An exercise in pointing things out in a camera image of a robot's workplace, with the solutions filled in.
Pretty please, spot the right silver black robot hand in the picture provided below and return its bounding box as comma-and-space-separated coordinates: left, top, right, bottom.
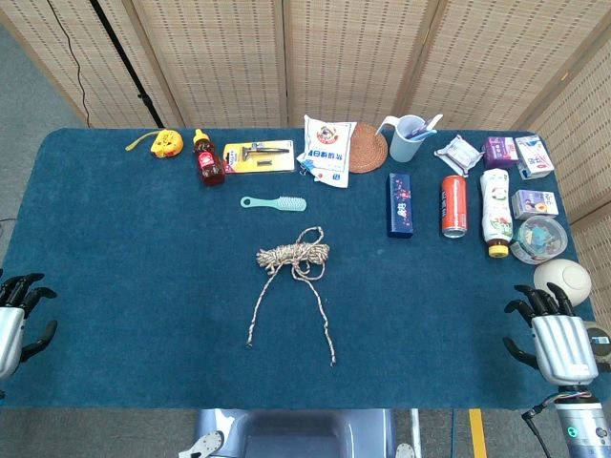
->
502, 282, 600, 386

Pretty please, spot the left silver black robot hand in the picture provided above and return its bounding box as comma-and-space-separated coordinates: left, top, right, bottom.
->
0, 272, 58, 383

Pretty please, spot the beige braided rope bundle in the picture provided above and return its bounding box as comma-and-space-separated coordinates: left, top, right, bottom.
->
245, 226, 338, 367

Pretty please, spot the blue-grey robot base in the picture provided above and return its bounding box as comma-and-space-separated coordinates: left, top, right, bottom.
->
179, 408, 421, 458

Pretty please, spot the cream round bowl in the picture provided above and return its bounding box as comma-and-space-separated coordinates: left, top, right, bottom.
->
533, 258, 593, 309

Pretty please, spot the clear jar of clips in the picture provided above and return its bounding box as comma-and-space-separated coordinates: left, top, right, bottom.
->
509, 215, 569, 265

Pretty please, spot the small white purple carton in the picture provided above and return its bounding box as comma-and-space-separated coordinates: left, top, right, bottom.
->
511, 189, 559, 220

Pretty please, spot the white bottle yellow cap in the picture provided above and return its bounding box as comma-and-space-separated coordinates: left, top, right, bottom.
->
479, 168, 516, 259

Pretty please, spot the red soda can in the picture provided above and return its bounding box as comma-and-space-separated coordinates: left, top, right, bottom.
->
440, 175, 469, 239

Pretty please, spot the white red carton box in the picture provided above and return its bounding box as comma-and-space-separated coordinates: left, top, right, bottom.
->
514, 135, 557, 180

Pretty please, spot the purple carton box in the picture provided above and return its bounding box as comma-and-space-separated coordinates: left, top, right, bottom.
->
482, 135, 519, 170

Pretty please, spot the dark blue long box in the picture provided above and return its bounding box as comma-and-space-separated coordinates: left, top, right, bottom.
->
385, 172, 413, 239

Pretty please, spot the white tissue packet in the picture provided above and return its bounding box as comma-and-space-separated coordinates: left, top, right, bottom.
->
433, 135, 486, 177

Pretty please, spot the yellow tape measure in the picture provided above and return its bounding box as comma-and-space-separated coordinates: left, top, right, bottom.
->
125, 128, 185, 158

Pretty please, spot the red sauce bottle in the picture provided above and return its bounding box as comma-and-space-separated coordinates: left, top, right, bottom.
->
192, 128, 226, 187

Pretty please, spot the round woven rattan coaster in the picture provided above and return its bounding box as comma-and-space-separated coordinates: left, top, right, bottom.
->
348, 122, 389, 174

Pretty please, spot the black stand pole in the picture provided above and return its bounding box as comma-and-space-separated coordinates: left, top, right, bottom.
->
89, 0, 166, 129

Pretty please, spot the mint green scrub brush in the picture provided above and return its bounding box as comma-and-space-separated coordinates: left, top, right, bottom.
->
240, 194, 307, 212

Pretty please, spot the razor in yellow blister pack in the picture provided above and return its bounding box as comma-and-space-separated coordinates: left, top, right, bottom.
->
222, 139, 296, 176

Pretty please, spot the white snack bag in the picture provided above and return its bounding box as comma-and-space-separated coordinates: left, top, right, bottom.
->
295, 114, 358, 189

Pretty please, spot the bamboo folding screen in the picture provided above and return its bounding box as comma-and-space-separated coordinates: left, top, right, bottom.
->
0, 0, 611, 311

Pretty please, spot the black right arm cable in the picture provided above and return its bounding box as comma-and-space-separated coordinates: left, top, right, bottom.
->
520, 393, 559, 458

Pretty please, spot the pale blue handled cup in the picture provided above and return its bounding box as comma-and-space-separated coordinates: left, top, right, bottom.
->
375, 114, 424, 162

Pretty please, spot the thin black hanging cable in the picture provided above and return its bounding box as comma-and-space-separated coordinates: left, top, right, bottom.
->
46, 0, 92, 128

